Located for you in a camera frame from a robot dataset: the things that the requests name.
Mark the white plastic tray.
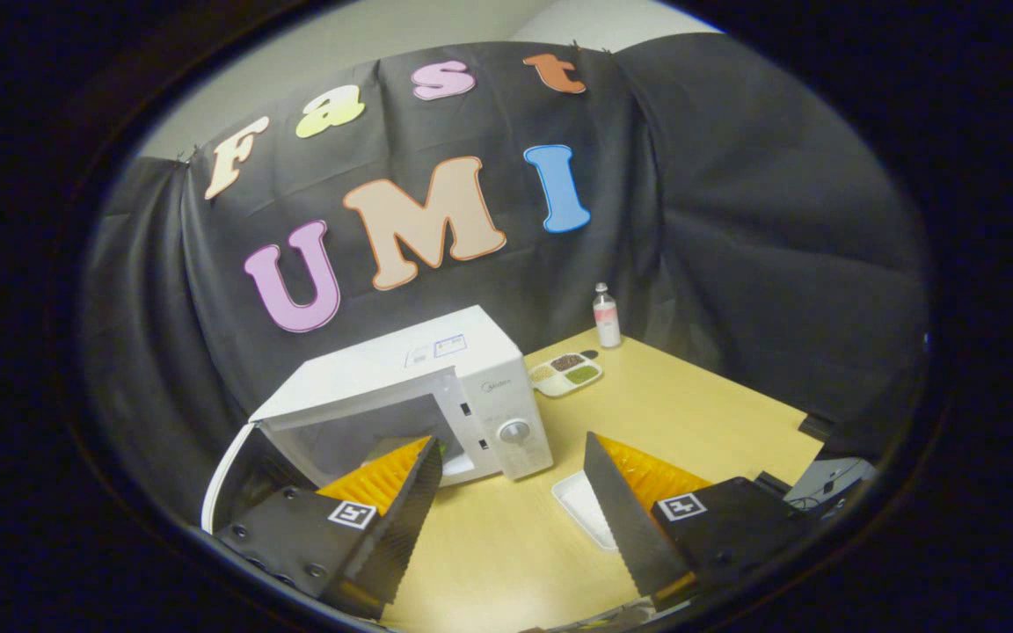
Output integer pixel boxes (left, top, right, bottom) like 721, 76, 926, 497
550, 470, 622, 552

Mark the black backdrop cloth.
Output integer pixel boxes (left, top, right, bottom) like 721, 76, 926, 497
84, 35, 929, 520

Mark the small clear plastic bottle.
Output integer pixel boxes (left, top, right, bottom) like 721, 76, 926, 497
592, 282, 623, 349

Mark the white microwave oven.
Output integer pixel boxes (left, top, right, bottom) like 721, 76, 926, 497
200, 305, 554, 535

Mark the white divided dish with grains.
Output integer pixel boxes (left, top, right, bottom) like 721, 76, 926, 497
528, 352, 604, 398

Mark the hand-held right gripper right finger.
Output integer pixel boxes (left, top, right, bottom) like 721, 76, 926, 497
583, 431, 815, 612

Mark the grey box with cables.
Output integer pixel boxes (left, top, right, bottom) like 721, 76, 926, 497
786, 455, 878, 513

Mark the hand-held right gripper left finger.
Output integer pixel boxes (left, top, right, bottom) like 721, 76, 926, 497
212, 435, 444, 619

